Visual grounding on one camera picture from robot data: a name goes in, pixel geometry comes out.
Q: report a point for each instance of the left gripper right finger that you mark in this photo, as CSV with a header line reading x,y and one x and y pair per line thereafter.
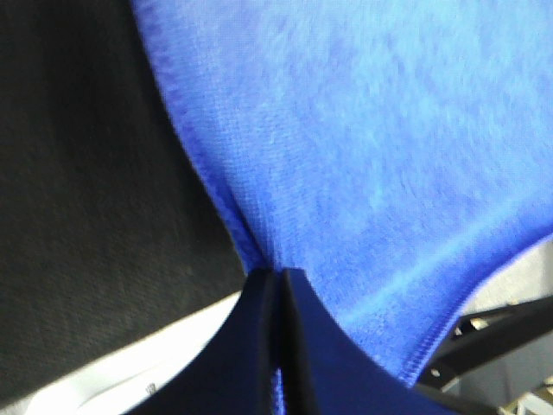
x,y
325,372

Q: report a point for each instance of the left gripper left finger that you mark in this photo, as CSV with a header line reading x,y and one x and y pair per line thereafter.
x,y
233,373

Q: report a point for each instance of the blue microfiber towel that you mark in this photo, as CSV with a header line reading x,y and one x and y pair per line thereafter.
x,y
399,152

